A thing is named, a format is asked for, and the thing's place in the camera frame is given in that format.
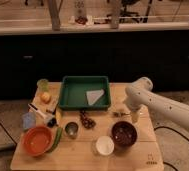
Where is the white small bowl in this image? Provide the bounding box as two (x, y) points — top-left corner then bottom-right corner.
(95, 136), (114, 156)

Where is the blue sponge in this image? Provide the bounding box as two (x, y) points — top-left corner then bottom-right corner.
(22, 112), (36, 131)

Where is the black cable floor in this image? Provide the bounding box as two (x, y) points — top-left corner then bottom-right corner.
(153, 125), (189, 148)
(0, 107), (19, 146)

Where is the black cable left floor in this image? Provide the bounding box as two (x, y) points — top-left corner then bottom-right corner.
(0, 107), (19, 146)

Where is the dark brown bowl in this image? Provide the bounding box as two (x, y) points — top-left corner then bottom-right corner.
(111, 121), (137, 148)

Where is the black cable right floor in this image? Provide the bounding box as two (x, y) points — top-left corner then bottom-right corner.
(153, 125), (189, 148)

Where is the grey folded cloth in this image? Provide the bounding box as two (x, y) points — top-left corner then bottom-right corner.
(86, 89), (104, 105)

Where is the small metal cup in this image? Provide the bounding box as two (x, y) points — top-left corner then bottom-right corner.
(65, 122), (79, 139)

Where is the yellow banana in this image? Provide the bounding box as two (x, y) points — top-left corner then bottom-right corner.
(55, 108), (62, 125)

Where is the green translucent cup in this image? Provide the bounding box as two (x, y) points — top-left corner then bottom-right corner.
(37, 79), (49, 92)

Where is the white handled brush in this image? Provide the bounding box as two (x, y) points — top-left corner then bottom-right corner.
(29, 103), (56, 124)

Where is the orange plastic bowl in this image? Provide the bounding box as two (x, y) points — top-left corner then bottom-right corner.
(22, 126), (53, 157)

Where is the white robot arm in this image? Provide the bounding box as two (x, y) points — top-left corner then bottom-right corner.
(124, 77), (189, 132)

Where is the green plastic tray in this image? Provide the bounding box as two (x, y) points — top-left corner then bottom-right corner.
(58, 76), (111, 110)

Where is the bunch of dark grapes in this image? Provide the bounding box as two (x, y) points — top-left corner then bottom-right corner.
(80, 111), (96, 129)

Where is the green cucumber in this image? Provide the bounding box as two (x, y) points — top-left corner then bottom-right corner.
(47, 127), (63, 153)

